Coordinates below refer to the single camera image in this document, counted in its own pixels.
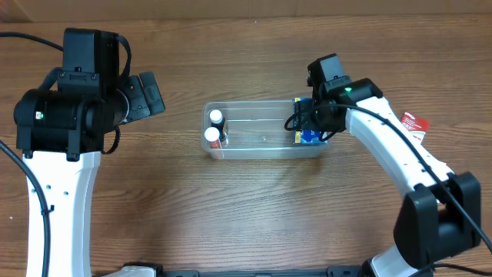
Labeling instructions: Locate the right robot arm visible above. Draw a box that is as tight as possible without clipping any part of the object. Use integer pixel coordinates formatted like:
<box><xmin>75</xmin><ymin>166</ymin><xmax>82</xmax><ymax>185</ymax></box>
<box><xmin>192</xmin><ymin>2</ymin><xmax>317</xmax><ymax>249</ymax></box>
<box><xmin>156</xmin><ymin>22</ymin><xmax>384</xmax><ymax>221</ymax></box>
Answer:
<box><xmin>284</xmin><ymin>54</ymin><xmax>490</xmax><ymax>276</ymax></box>

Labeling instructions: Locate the orange bottle white cap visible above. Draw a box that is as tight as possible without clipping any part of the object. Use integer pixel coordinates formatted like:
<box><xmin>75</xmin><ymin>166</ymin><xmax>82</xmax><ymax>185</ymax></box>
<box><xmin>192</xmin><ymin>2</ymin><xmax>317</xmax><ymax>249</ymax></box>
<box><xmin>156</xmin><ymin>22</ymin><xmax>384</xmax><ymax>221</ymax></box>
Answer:
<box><xmin>204</xmin><ymin>127</ymin><xmax>222</xmax><ymax>149</ymax></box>

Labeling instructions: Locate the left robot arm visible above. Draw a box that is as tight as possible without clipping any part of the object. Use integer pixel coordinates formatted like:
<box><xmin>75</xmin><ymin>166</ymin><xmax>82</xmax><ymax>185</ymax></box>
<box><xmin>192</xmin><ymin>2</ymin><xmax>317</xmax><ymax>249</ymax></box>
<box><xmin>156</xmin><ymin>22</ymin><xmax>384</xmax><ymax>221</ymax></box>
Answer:
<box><xmin>13</xmin><ymin>28</ymin><xmax>165</xmax><ymax>276</ymax></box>

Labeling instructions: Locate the clear plastic container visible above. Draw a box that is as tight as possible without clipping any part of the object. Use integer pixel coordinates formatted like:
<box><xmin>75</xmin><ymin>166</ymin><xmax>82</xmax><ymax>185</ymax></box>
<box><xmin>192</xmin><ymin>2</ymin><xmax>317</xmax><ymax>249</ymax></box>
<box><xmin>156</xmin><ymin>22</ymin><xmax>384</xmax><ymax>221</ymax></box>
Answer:
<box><xmin>201</xmin><ymin>100</ymin><xmax>331</xmax><ymax>159</ymax></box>

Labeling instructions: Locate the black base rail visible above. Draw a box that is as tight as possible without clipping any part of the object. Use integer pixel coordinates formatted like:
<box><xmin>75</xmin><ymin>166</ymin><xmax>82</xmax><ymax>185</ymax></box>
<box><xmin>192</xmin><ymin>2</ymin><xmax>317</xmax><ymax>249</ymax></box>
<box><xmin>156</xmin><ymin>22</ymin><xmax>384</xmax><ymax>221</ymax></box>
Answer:
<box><xmin>91</xmin><ymin>261</ymin><xmax>370</xmax><ymax>277</ymax></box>

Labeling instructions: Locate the red medicine box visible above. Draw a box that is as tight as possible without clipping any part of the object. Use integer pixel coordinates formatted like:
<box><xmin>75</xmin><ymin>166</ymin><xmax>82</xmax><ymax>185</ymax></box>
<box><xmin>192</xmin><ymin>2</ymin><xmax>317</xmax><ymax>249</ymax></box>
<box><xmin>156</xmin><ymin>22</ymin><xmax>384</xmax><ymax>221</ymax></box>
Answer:
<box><xmin>401</xmin><ymin>112</ymin><xmax>430</xmax><ymax>144</ymax></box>

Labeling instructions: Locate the blue yellow VapoDrops box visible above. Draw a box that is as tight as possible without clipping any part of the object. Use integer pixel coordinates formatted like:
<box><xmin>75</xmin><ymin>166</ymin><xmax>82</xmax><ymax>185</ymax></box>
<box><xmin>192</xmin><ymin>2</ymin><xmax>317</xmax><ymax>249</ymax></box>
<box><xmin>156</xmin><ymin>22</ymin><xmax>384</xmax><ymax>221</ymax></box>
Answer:
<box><xmin>292</xmin><ymin>98</ymin><xmax>324</xmax><ymax>145</ymax></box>

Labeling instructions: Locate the black bottle white cap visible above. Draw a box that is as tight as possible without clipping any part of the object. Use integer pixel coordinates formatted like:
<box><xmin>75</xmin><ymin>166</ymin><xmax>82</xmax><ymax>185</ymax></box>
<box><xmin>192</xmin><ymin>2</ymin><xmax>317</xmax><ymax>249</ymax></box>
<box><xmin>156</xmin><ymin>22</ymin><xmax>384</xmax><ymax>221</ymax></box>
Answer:
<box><xmin>209</xmin><ymin>109</ymin><xmax>227</xmax><ymax>142</ymax></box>

